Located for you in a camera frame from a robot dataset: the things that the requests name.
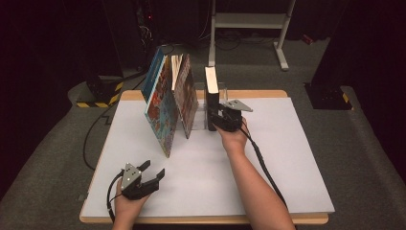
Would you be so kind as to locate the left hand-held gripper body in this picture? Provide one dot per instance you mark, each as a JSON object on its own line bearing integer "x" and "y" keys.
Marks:
{"x": 132, "y": 185}

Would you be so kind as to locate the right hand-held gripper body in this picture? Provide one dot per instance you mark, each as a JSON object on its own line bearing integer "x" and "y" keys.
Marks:
{"x": 231, "y": 119}

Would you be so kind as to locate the black hardcover book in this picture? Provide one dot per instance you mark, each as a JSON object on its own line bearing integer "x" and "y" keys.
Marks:
{"x": 211, "y": 102}

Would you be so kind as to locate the clear acrylic book organizer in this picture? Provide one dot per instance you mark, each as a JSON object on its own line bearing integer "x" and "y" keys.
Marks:
{"x": 199, "y": 118}

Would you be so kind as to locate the purple magazine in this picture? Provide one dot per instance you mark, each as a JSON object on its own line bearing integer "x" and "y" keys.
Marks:
{"x": 186, "y": 99}

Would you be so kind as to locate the light blue picture book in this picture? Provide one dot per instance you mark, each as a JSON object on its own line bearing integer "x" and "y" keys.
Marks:
{"x": 162, "y": 118}

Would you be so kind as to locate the dark blue picture book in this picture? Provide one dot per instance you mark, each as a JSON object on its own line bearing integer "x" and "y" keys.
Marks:
{"x": 151, "y": 73}

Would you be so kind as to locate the person's right hand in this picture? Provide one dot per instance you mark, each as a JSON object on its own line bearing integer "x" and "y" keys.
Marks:
{"x": 234, "y": 142}

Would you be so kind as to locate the person's left hand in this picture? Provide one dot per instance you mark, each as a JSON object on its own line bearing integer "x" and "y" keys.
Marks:
{"x": 127, "y": 209}

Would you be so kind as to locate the wooden table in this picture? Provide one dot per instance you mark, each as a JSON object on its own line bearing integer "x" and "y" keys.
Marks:
{"x": 255, "y": 93}

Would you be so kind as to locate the black stand base striped edge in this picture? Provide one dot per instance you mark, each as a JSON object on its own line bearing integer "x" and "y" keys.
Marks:
{"x": 99, "y": 94}

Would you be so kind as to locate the white metal stand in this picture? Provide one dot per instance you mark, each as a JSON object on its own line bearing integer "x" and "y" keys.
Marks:
{"x": 249, "y": 20}

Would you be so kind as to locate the small red floor object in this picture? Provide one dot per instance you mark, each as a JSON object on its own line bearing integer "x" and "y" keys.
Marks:
{"x": 308, "y": 39}

